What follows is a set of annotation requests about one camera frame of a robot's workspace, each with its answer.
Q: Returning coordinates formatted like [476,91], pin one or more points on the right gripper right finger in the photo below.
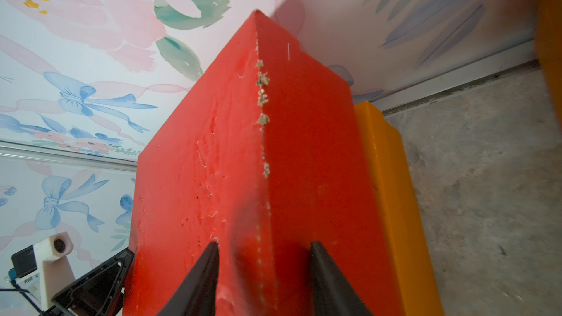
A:
[332,293]

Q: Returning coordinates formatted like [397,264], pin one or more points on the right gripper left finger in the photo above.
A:
[197,293]

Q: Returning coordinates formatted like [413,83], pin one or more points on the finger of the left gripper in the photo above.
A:
[99,292]

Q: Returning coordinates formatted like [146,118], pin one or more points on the red shoebox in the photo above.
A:
[263,156]

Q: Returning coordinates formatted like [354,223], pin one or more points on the orange shoebox in middle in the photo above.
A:
[400,214]

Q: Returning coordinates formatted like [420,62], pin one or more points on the orange shoebox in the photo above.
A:
[548,48]
[400,214]

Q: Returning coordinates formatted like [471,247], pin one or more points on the orange shoebox at right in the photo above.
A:
[548,48]

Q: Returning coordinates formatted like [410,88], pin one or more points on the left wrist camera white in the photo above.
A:
[49,260]

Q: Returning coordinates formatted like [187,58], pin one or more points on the left corner aluminium post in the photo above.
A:
[42,154]

